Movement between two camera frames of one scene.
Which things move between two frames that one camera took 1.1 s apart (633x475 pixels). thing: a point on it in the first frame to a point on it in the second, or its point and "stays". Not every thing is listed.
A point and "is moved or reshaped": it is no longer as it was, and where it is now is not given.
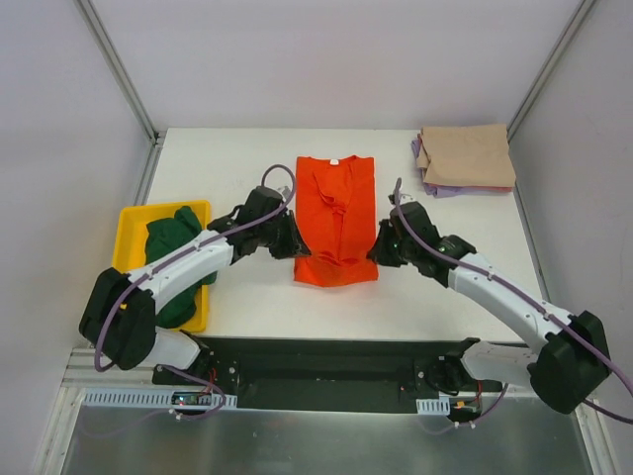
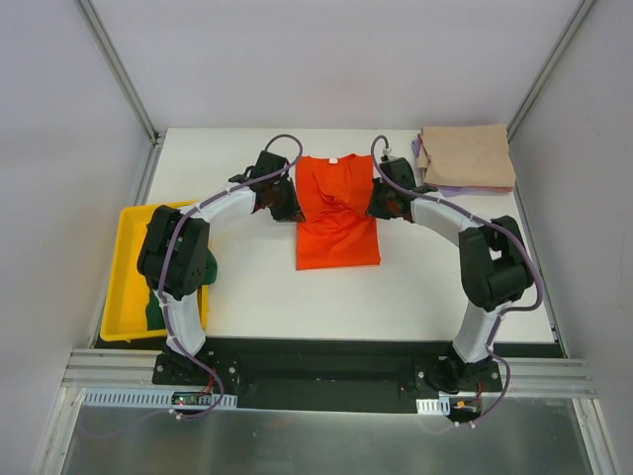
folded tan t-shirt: (467, 155) stays
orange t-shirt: (336, 218) is moved or reshaped
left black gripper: (285, 236) to (288, 204)
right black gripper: (390, 242) to (381, 203)
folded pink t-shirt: (497, 188) stays
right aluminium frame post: (550, 64) stays
